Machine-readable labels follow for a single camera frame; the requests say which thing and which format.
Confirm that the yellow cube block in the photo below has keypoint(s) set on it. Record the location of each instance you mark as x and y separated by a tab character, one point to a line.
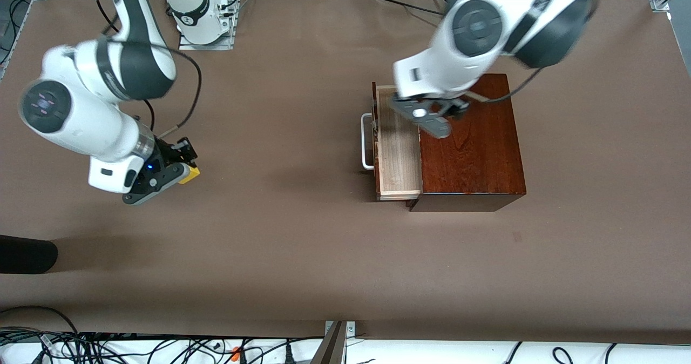
191	176

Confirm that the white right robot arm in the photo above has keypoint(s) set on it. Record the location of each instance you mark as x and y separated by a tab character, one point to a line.
97	121

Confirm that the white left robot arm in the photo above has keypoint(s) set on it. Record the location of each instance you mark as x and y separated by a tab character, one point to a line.
475	29

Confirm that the small silver mounting bracket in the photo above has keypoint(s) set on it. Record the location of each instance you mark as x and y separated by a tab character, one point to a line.
351	329

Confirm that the aluminium profile post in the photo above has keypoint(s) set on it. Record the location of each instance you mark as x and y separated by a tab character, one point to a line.
330	348

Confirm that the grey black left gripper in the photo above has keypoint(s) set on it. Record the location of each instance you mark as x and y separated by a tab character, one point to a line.
456	108

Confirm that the black rounded cylinder object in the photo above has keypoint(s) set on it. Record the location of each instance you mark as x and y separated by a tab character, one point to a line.
27	254

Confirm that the dark brown wooden cabinet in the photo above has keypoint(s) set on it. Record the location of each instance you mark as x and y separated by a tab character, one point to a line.
475	159

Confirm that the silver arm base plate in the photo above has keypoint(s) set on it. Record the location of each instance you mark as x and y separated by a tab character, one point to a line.
227	42

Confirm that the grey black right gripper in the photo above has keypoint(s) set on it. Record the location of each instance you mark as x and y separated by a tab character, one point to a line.
165	157

